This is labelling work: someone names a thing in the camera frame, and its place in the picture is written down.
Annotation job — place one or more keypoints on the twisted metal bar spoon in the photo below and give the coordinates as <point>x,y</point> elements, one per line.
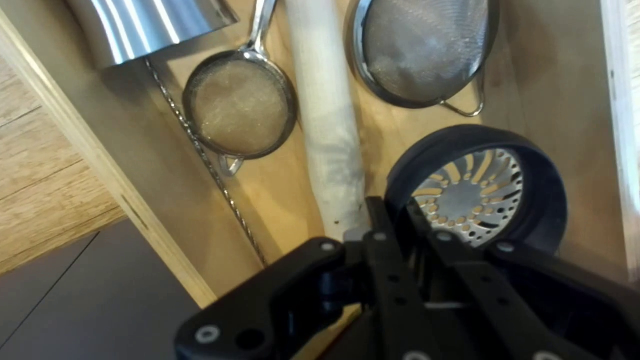
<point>205,158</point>

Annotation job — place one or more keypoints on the shiny steel cup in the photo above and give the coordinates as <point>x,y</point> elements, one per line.
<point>125,30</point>

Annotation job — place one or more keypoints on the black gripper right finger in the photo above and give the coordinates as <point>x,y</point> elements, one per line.
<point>537,305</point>

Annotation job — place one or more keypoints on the small steel mesh strainer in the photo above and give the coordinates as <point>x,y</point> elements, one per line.
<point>241,103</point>

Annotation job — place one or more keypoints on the open wooden drawer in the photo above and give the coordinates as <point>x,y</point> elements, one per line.
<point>370,179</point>

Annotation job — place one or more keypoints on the pale wooden rolling pin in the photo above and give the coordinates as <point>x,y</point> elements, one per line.
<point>329,121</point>

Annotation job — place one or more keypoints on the large steel mesh strainer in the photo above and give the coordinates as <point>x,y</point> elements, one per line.
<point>423,52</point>

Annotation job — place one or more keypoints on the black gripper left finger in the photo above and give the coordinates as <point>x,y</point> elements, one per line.
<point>279,311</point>

